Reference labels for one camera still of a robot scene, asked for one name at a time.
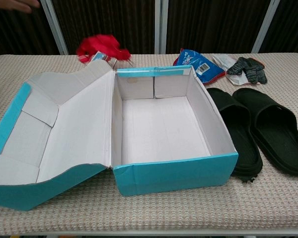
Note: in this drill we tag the blue snack packet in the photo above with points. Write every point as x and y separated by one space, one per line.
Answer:
208 72

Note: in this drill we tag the white printed card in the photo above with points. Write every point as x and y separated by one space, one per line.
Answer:
99 57

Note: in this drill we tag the white metal partition post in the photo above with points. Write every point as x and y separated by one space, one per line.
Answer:
265 24
54 24
161 24

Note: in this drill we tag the beige woven table cloth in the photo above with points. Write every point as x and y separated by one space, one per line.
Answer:
164 210

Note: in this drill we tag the bare human hand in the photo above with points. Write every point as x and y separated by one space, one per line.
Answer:
15 6

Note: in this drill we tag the dark brown ribbed partition panel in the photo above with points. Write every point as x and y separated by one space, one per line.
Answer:
101 22
213 24
288 19
15 32

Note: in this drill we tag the light blue cardboard shoe box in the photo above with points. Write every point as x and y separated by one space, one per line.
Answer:
164 129

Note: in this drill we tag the black rubber slipper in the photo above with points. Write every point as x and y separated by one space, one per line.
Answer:
238 129
275 129

